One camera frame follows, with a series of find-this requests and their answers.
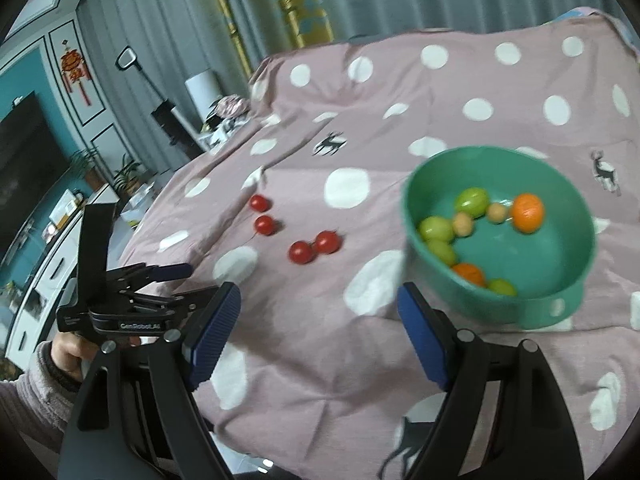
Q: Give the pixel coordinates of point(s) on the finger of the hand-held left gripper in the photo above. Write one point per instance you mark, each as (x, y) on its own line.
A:
(170, 271)
(170, 297)

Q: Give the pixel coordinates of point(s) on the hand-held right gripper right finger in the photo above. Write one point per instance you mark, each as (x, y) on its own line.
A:
(425, 335)

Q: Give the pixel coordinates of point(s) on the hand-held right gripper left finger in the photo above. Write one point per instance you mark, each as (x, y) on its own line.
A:
(212, 335)

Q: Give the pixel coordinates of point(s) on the orange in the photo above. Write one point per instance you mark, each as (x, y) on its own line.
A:
(469, 274)
(528, 212)

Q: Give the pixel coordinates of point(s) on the green jujube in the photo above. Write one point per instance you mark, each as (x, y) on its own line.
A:
(442, 251)
(436, 228)
(501, 287)
(471, 201)

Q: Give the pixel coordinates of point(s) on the small tan longan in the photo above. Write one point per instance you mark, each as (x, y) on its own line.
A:
(462, 223)
(496, 212)

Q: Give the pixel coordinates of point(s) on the green plastic basin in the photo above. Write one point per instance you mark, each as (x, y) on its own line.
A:
(530, 260)

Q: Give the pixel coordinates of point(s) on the person's left forearm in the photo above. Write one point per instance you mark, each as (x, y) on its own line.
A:
(35, 400)

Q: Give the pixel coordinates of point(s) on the person's left hand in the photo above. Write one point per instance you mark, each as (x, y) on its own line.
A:
(67, 355)

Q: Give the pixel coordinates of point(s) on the white cabinet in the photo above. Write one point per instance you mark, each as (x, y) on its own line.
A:
(45, 270)

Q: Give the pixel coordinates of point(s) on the potted plant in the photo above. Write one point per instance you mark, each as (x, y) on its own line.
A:
(85, 167)
(129, 172)

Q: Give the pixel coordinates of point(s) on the red tomato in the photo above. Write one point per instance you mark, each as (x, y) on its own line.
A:
(259, 203)
(265, 225)
(327, 242)
(302, 252)

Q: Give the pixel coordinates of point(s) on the black television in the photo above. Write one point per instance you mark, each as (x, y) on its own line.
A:
(25, 170)

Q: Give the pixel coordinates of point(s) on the black upright appliance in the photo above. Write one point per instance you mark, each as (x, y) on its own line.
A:
(175, 127)

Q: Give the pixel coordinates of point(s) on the pile of clothes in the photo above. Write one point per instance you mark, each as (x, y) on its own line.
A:
(227, 117)

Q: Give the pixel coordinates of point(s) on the red knot ornament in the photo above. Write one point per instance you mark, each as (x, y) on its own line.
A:
(75, 67)

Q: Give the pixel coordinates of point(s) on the black framed mirror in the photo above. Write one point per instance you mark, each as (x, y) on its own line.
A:
(126, 57)

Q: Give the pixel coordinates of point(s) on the pink polka dot blanket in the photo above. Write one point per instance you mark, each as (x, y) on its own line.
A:
(350, 110)

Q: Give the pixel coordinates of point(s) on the gold curtain trim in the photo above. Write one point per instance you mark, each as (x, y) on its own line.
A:
(227, 15)

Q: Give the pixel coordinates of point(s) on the gold patterned curtain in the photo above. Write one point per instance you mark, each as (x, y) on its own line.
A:
(302, 5)

